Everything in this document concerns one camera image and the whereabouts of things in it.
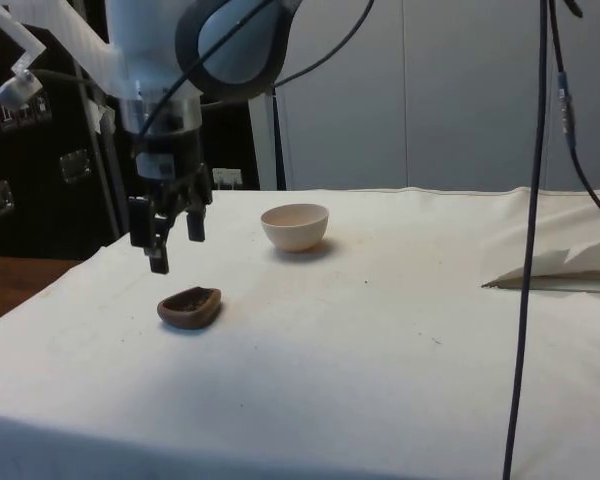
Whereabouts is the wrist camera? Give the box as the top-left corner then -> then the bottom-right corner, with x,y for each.
0,1 -> 129,109

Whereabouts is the black cabinet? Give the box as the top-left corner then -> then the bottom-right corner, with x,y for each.
0,0 -> 262,261

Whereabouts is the brown cup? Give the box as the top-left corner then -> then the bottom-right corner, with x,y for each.
156,285 -> 225,331

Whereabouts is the white bowl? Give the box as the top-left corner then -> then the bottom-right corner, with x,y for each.
260,202 -> 330,253

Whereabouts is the black cable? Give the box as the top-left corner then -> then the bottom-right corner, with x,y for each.
138,9 -> 289,139
501,0 -> 552,480
548,0 -> 600,227
199,0 -> 376,108

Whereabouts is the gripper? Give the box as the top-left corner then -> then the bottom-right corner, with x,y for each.
128,123 -> 214,275

